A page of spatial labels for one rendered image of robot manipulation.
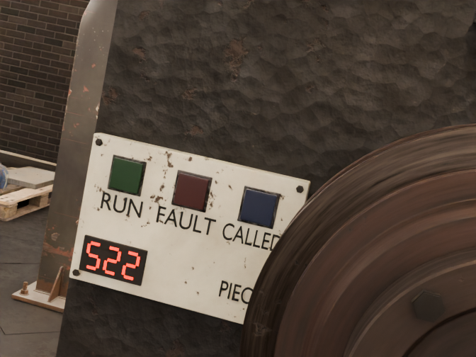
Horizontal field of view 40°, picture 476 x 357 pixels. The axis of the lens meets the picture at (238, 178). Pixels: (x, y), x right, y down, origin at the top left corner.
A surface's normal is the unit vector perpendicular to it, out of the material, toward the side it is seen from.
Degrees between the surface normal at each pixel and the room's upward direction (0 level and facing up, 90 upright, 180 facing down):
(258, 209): 90
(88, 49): 90
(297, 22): 90
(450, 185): 90
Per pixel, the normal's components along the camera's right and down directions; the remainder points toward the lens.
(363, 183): -0.18, 0.11
